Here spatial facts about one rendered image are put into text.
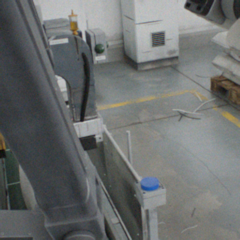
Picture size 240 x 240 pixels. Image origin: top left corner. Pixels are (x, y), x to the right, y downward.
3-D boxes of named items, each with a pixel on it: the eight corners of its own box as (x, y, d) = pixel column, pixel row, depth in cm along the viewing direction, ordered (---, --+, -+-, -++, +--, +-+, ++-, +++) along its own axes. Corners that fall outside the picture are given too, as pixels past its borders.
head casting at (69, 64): (99, 118, 128) (89, 23, 115) (20, 134, 122) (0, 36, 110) (79, 88, 154) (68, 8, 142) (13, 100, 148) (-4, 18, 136)
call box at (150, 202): (166, 204, 132) (166, 188, 129) (143, 210, 130) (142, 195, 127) (157, 191, 139) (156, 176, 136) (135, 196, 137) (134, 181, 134)
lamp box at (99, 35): (107, 62, 122) (105, 32, 118) (93, 64, 121) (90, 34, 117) (101, 55, 128) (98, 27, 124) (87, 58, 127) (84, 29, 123)
